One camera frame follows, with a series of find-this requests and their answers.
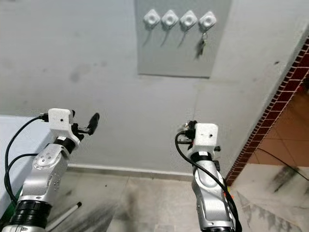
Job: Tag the white table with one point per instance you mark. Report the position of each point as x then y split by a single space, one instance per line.
24 140

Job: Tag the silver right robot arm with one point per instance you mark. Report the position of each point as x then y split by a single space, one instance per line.
210 193

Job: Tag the white square wall hook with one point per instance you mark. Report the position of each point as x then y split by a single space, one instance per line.
169 19
207 20
151 18
188 20

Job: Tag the dark hanging key bunch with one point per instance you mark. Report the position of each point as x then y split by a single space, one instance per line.
202 44

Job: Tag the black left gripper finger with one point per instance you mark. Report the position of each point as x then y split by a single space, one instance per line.
94 122

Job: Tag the white pole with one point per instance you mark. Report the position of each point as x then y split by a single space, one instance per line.
65 215

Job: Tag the grey wall board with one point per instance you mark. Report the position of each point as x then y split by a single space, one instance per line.
181 53

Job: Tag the green plastic crate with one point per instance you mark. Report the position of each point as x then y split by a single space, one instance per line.
7 209

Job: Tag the red brick tile strip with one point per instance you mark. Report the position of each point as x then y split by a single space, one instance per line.
270 96

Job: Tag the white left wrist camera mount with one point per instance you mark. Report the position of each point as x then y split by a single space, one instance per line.
60 121

